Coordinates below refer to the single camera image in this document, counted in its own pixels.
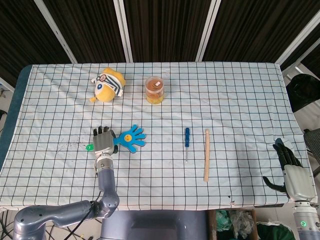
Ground blue hand clapper toy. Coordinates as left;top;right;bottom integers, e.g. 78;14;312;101
85;124;147;154

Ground white checkered tablecloth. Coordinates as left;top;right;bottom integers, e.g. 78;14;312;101
0;61;317;212

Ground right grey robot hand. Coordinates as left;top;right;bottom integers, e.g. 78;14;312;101
262;137;316;202

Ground clear jar orange contents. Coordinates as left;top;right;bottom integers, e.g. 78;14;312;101
144;75;165;105

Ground black floor cables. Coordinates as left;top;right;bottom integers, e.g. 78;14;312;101
42;211;101;240

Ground wooden stick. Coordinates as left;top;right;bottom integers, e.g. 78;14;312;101
203;128;211;183

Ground black trash bag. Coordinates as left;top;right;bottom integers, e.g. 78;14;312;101
286;73;320;113

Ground yellow plush toy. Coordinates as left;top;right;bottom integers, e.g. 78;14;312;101
89;67;126;103

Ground cardboard box with trash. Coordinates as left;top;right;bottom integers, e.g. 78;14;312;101
208;208;260;240

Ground grey robot torso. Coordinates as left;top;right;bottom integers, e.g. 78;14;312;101
100;211;208;240

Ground white metal frame post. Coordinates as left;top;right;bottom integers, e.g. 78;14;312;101
195;0;222;62
113;0;134;63
33;0;78;64
274;13;320;66

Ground blue handled screwdriver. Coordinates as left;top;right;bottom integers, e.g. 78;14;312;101
184;127;191;165

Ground green bag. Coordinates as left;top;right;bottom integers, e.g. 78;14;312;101
256;221;297;240

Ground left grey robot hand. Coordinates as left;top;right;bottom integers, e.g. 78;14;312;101
92;125;119;157

